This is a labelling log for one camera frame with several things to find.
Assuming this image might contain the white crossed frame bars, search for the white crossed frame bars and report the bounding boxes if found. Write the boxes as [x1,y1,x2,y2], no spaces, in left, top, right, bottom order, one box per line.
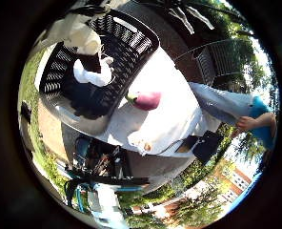
[168,5,215,35]

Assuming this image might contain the blue striped equipment cart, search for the blue striped equipment cart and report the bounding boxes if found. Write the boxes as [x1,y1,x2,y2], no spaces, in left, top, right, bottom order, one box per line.
[63,135,151,195]

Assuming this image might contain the purple eggplant plush toy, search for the purple eggplant plush toy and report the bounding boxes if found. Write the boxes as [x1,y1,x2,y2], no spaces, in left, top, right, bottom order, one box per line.
[125,91,163,112]

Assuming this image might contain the black plastic slotted basket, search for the black plastic slotted basket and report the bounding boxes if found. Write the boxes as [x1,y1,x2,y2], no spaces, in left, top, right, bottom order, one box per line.
[38,9,161,121]

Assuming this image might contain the red brick building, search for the red brick building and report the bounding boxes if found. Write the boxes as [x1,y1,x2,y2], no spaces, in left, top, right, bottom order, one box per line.
[207,160,253,205]

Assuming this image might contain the metal mesh chair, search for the metal mesh chair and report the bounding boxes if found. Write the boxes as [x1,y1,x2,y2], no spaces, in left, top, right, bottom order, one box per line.
[173,37,254,94]

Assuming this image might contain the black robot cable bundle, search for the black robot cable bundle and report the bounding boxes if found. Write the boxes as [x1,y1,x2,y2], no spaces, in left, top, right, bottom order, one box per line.
[64,179,85,211]

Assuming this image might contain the thin black table cable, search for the thin black table cable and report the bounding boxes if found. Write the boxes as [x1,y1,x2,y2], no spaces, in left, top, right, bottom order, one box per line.
[153,138,184,156]

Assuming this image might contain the small white plush toy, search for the small white plush toy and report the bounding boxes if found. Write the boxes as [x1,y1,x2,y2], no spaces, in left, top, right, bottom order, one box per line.
[71,56,115,88]

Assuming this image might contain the person in blue shirt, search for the person in blue shirt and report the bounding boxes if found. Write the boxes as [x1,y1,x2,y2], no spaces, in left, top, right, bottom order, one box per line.
[188,81,278,152]

